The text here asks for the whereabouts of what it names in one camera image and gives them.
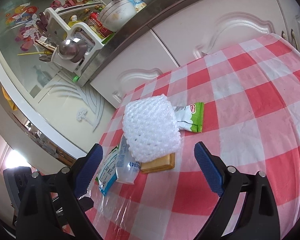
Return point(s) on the white ceramic pot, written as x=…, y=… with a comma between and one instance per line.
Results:
x=116, y=14

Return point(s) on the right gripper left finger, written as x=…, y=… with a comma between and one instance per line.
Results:
x=77, y=180

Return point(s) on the large white blue bottle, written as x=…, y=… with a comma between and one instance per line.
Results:
x=127, y=168

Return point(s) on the green white candy wrapper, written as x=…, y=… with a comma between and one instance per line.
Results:
x=190, y=118

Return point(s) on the yellow hanging cloth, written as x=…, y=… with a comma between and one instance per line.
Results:
x=9, y=100

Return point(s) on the green clip on counter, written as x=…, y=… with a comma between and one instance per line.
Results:
x=75, y=79

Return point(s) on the green blue wipes packet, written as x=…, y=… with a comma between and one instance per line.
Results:
x=106, y=176

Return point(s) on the white kitchen cabinet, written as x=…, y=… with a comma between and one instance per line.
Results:
x=171, y=33

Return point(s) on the white dish rack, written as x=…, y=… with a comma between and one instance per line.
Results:
x=74, y=22

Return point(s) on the frosted glass sliding door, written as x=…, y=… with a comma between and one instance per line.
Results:
x=74, y=117

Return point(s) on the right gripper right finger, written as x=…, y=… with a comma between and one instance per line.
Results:
x=258, y=218

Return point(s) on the steel ladle bowl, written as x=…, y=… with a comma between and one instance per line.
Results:
x=72, y=49

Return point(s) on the white foam net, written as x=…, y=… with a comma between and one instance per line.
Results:
x=151, y=128

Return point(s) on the tan folded paper packet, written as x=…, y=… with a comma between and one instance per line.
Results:
x=161, y=164

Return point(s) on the red white checkered tablecloth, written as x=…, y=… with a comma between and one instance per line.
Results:
x=251, y=96

